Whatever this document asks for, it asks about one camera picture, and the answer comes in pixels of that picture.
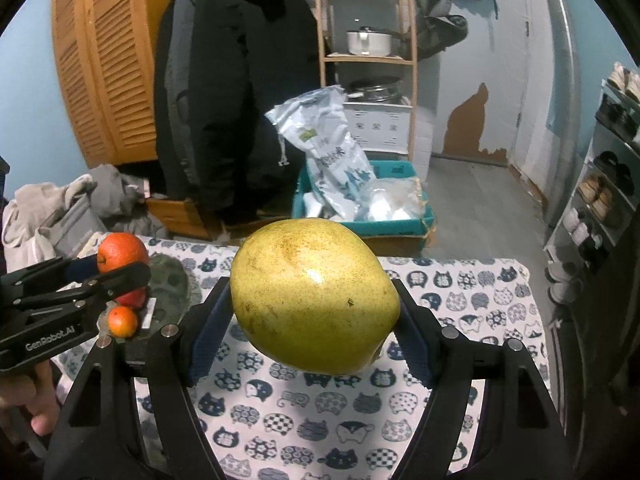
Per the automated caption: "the green patterned glass plate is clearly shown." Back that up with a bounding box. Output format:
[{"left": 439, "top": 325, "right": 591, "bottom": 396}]
[{"left": 100, "top": 255, "right": 199, "bottom": 342}]

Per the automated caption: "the white pot with lid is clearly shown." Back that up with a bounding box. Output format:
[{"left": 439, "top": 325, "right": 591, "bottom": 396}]
[{"left": 346, "top": 26, "right": 402, "bottom": 57}]

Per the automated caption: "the grey hoodie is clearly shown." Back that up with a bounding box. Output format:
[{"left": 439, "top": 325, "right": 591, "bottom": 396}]
[{"left": 86, "top": 163, "right": 169, "bottom": 239}]

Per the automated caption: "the grey hanging bag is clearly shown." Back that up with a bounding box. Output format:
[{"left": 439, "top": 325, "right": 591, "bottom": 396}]
[{"left": 414, "top": 0, "right": 469, "bottom": 62}]

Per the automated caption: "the group of shoes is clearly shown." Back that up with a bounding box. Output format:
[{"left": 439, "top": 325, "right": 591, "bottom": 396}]
[{"left": 546, "top": 62, "right": 640, "bottom": 304}]

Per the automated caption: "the steel pot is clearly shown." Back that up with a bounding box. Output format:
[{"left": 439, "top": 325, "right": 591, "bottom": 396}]
[{"left": 346, "top": 77, "right": 404, "bottom": 107}]

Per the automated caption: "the pale grey door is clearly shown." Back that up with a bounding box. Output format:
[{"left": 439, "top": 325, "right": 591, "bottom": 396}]
[{"left": 429, "top": 0, "right": 532, "bottom": 167}]

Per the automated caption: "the red apple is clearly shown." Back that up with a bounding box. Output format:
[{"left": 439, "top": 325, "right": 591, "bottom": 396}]
[{"left": 115, "top": 285, "right": 149, "bottom": 310}]

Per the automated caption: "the bamboo shelf rack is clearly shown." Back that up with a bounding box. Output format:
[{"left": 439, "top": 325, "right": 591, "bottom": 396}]
[{"left": 185, "top": 0, "right": 419, "bottom": 162}]

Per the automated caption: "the yellow-green pear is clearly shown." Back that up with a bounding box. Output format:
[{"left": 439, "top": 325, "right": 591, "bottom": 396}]
[{"left": 230, "top": 217, "right": 402, "bottom": 376}]

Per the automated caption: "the person's left hand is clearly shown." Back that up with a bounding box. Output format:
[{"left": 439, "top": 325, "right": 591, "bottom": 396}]
[{"left": 0, "top": 360, "right": 63, "bottom": 438}]

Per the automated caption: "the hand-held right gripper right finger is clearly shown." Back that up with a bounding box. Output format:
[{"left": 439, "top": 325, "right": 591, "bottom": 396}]
[{"left": 385, "top": 280, "right": 568, "bottom": 480}]

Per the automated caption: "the teal box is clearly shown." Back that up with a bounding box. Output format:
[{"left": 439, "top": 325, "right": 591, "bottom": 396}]
[{"left": 291, "top": 160, "right": 437, "bottom": 239}]

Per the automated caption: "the black coat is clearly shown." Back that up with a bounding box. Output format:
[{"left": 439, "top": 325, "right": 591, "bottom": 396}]
[{"left": 152, "top": 0, "right": 322, "bottom": 227}]

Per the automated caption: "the grey pipe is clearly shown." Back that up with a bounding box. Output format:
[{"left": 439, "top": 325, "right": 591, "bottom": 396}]
[{"left": 536, "top": 0, "right": 584, "bottom": 232}]

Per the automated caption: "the printed plastic bag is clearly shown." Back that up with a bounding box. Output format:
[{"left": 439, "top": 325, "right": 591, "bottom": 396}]
[{"left": 264, "top": 86, "right": 379, "bottom": 222}]

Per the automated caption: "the metal shoe rack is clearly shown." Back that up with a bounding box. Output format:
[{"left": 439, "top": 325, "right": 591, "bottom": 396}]
[{"left": 541, "top": 62, "right": 640, "bottom": 307}]

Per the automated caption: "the cardboard box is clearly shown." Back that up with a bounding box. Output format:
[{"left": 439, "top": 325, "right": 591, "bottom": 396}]
[{"left": 344, "top": 219, "right": 437, "bottom": 259}]

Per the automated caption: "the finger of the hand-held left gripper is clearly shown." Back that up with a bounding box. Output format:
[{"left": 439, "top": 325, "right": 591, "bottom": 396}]
[
  {"left": 0, "top": 256, "right": 102, "bottom": 299},
  {"left": 12, "top": 261, "right": 152, "bottom": 312}
]

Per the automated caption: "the tangerine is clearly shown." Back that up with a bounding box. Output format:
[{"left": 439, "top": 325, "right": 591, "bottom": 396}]
[{"left": 107, "top": 306, "right": 140, "bottom": 339}]

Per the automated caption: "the white patterned drawer box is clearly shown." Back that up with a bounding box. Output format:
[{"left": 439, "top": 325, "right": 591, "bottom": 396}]
[{"left": 344, "top": 100, "right": 414, "bottom": 154}]

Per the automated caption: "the grey jacket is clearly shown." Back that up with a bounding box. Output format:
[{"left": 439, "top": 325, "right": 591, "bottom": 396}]
[{"left": 167, "top": 0, "right": 197, "bottom": 172}]

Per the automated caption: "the clear plastic bag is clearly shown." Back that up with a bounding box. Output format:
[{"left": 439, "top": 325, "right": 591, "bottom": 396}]
[{"left": 366, "top": 177, "right": 427, "bottom": 222}]

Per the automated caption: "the large orange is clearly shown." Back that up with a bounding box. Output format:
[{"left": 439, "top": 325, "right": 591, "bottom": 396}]
[{"left": 97, "top": 232, "right": 151, "bottom": 276}]

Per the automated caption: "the cat print tablecloth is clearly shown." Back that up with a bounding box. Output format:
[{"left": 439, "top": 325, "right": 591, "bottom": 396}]
[{"left": 50, "top": 235, "right": 551, "bottom": 480}]

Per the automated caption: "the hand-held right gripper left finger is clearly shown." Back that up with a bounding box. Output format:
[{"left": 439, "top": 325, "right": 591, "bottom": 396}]
[{"left": 42, "top": 275, "right": 236, "bottom": 480}]

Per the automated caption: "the wooden louvered wardrobe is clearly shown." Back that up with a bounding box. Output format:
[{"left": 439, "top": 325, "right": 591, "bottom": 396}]
[{"left": 50, "top": 0, "right": 192, "bottom": 169}]

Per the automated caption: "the wooden drawer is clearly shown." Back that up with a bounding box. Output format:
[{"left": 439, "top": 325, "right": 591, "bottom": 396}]
[{"left": 144, "top": 197, "right": 222, "bottom": 242}]

